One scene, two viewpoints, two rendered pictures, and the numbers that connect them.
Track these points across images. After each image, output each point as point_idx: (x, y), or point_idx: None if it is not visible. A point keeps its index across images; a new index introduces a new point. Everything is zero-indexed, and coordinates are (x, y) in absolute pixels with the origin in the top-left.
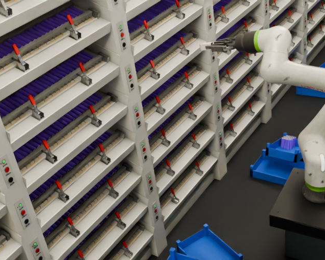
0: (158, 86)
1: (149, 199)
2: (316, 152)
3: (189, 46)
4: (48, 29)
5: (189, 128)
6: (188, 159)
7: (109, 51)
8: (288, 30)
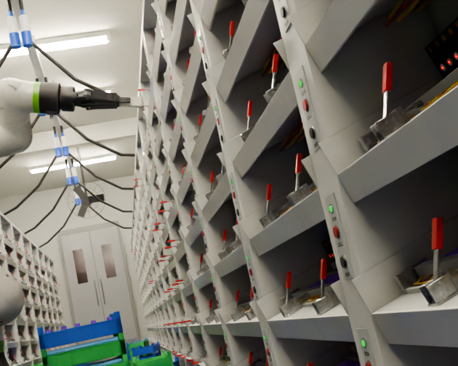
0: (201, 155)
1: (220, 316)
2: None
3: None
4: None
5: (229, 257)
6: (243, 320)
7: None
8: None
